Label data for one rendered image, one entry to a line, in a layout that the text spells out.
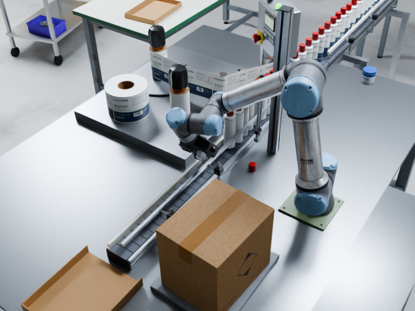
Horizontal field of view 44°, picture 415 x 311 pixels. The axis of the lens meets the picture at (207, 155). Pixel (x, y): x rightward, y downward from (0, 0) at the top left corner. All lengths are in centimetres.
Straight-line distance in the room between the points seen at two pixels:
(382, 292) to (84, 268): 102
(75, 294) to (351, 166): 125
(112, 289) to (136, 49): 341
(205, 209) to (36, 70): 339
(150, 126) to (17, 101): 220
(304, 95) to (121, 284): 88
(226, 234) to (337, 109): 125
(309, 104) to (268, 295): 65
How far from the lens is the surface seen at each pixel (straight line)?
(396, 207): 218
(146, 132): 238
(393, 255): 201
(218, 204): 167
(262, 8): 211
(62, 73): 472
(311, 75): 164
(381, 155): 241
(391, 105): 276
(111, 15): 370
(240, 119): 222
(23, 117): 425
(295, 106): 162
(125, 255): 187
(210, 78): 244
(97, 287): 186
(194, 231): 159
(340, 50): 309
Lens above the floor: 230
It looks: 40 degrees down
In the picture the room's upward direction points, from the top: 1 degrees counter-clockwise
